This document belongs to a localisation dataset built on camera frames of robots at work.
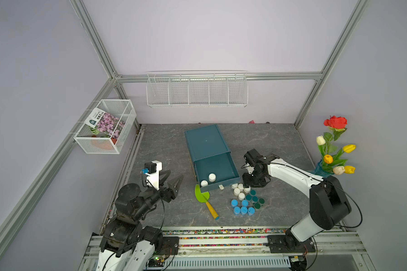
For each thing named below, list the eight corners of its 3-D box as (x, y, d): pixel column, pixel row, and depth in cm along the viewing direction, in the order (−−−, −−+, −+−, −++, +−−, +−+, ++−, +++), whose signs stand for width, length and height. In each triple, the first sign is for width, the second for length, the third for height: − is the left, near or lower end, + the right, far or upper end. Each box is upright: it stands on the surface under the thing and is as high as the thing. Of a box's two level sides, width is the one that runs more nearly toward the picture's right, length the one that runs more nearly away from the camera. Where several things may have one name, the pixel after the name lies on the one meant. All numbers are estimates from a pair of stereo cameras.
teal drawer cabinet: (198, 182, 95) (195, 160, 77) (190, 154, 107) (186, 130, 89) (226, 174, 98) (230, 151, 80) (216, 148, 110) (217, 123, 93)
